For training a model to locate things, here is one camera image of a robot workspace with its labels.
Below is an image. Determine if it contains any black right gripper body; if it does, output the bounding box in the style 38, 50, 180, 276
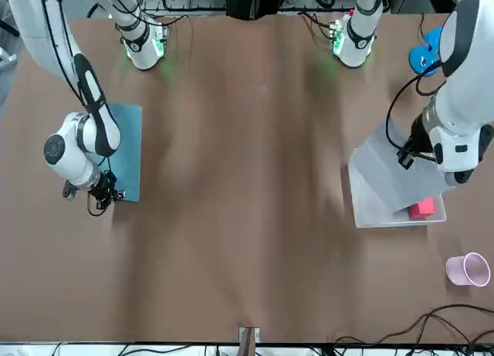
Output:
87, 170, 119, 210

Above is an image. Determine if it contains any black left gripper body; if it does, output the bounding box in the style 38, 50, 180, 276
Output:
403, 118, 435, 160

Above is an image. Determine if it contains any clear plastic bin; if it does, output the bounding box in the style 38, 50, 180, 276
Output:
348, 118, 448, 229

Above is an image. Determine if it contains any black mounted box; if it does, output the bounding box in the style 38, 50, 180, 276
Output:
225, 0, 279, 22

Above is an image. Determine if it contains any aluminium camera post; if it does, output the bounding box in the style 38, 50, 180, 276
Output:
238, 326, 261, 356

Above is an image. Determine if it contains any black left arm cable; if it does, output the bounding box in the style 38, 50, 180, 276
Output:
385, 58, 448, 168

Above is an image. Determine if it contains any pink plastic cup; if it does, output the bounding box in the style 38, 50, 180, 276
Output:
445, 251, 491, 287

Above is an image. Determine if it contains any blue desk lamp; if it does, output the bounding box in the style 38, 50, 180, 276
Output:
408, 25, 445, 78

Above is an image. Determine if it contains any pink cube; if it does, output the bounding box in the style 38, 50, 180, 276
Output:
408, 196, 436, 220

